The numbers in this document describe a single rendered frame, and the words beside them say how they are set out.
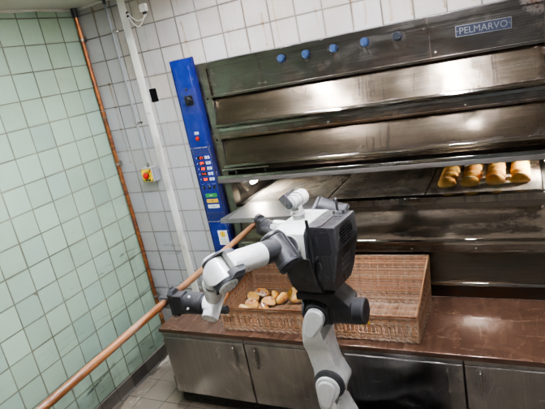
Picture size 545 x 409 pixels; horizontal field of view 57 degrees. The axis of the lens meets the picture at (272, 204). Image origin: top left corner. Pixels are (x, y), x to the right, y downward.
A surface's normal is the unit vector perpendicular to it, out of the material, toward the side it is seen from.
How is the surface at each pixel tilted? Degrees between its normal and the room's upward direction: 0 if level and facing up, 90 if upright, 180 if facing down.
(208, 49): 90
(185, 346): 90
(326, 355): 90
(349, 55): 90
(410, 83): 69
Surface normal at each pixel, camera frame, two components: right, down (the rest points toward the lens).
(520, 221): -0.46, 0.00
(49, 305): 0.89, -0.04
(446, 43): -0.44, 0.36
